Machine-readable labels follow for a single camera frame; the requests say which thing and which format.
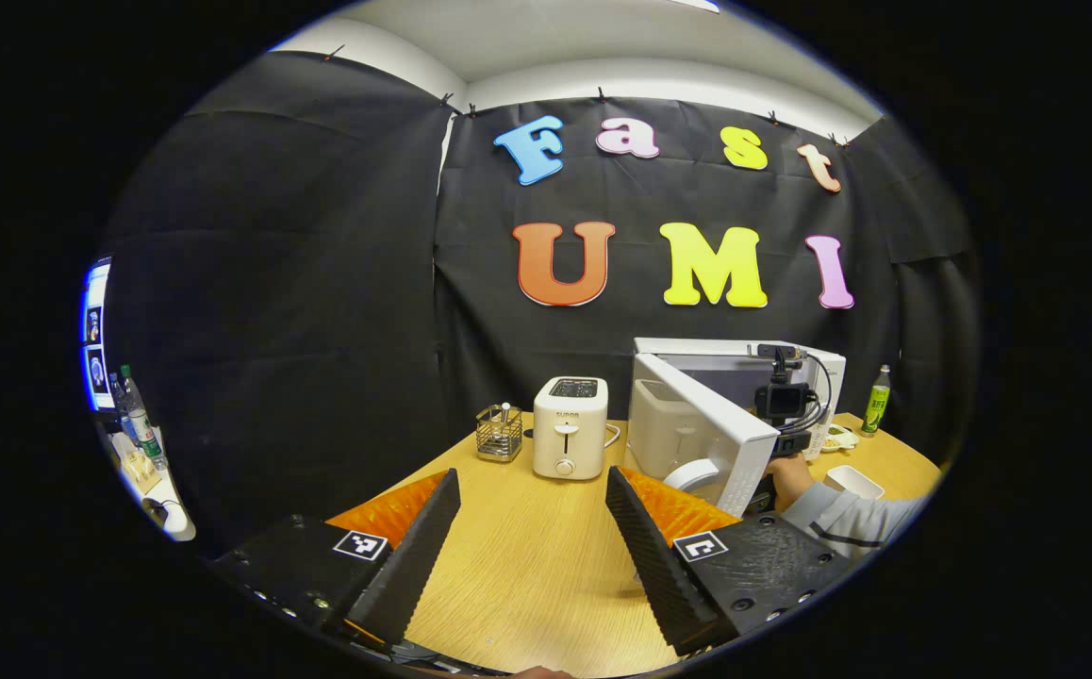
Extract black backdrop cloth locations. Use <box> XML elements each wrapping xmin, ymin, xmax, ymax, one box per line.
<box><xmin>98</xmin><ymin>52</ymin><xmax>981</xmax><ymax>548</ymax></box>

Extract white side table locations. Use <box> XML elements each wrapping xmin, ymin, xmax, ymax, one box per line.
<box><xmin>98</xmin><ymin>424</ymin><xmax>198</xmax><ymax>543</ymax></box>

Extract white microwave oven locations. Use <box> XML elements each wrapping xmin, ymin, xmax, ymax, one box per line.
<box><xmin>623</xmin><ymin>337</ymin><xmax>847</xmax><ymax>519</ymax></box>

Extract computer monitor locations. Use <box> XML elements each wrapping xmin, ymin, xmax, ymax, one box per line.
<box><xmin>82</xmin><ymin>259</ymin><xmax>115</xmax><ymax>413</ymax></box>

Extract white toaster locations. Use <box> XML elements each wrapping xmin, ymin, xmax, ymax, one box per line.
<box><xmin>533</xmin><ymin>376</ymin><xmax>609</xmax><ymax>481</ymax></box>

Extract green label drink bottle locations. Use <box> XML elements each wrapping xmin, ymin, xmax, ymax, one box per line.
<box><xmin>860</xmin><ymin>365</ymin><xmax>892</xmax><ymax>439</ymax></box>

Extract metal wire basket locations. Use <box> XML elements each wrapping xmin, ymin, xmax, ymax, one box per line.
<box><xmin>475</xmin><ymin>403</ymin><xmax>524</xmax><ymax>463</ymax></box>

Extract small cardboard box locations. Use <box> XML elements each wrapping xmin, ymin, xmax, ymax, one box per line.
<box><xmin>125</xmin><ymin>451</ymin><xmax>162</xmax><ymax>496</ymax></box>

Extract clear plastic water bottle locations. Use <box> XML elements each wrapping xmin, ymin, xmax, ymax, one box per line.
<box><xmin>119</xmin><ymin>365</ymin><xmax>169</xmax><ymax>471</ymax></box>

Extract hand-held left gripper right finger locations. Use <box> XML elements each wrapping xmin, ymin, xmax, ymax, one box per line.
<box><xmin>605</xmin><ymin>465</ymin><xmax>853</xmax><ymax>657</ymax></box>

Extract small white rectangular dish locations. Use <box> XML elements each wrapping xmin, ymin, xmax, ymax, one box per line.
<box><xmin>822</xmin><ymin>464</ymin><xmax>885</xmax><ymax>501</ymax></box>

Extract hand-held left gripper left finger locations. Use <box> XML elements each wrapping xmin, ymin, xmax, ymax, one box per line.
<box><xmin>207</xmin><ymin>468</ymin><xmax>462</xmax><ymax>648</ymax></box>

